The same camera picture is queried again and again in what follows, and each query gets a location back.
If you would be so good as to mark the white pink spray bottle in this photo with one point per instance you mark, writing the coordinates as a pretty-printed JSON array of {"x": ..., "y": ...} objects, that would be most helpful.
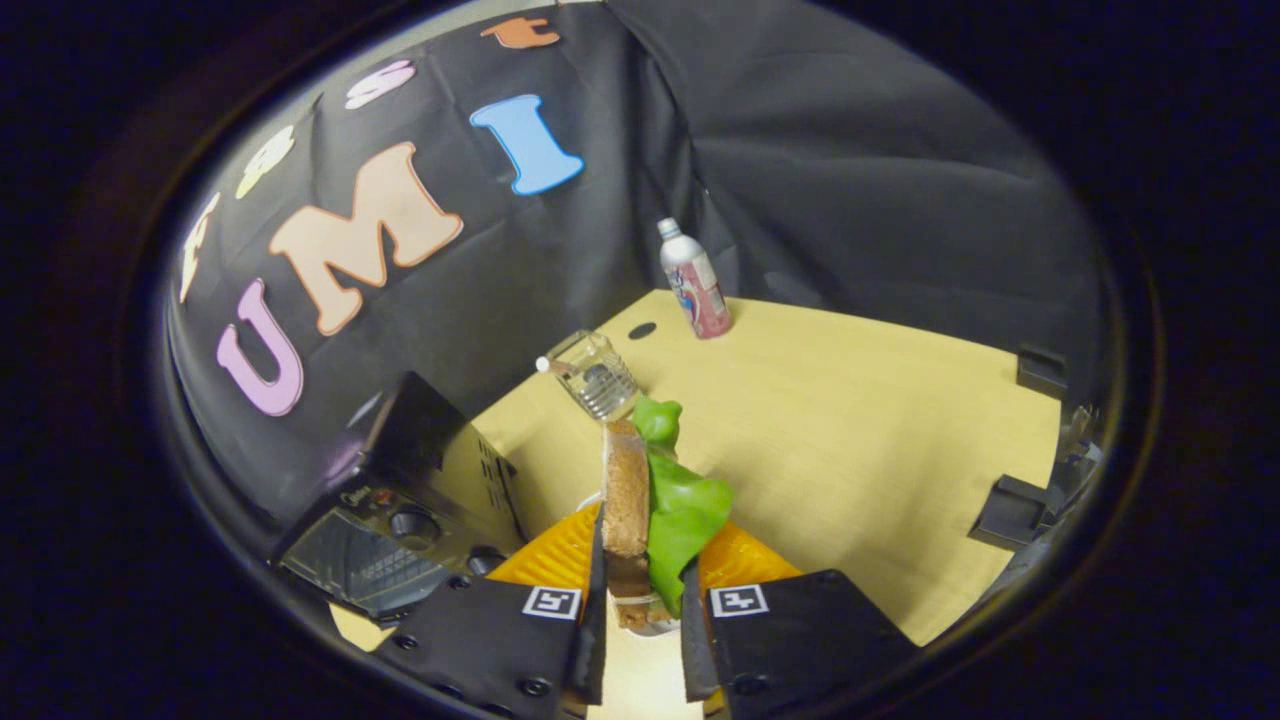
[{"x": 695, "y": 285}]

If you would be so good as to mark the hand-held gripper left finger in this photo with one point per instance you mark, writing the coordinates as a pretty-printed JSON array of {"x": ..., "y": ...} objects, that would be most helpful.
[{"x": 595, "y": 650}]

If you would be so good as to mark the sandwich with green lettuce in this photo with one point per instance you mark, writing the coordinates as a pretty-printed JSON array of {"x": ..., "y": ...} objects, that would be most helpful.
[{"x": 625, "y": 500}]

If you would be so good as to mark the black toaster oven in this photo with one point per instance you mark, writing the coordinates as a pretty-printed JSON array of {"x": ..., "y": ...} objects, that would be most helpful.
[{"x": 400, "y": 440}]

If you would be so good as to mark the clear glass container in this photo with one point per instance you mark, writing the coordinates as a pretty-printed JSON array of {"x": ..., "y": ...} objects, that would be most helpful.
[{"x": 600, "y": 380}]

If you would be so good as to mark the black table clamp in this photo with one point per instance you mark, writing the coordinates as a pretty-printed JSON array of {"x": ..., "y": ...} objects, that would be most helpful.
[
  {"x": 1008, "y": 512},
  {"x": 1040, "y": 372}
]

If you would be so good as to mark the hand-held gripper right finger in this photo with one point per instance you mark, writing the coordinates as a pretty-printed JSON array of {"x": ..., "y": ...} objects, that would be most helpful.
[{"x": 697, "y": 650}]

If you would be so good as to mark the black backdrop cloth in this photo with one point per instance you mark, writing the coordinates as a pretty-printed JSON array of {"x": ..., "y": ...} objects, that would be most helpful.
[{"x": 850, "y": 150}]

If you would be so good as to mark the dark table grommet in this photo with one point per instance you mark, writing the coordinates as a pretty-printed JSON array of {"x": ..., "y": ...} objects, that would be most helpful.
[{"x": 642, "y": 330}]

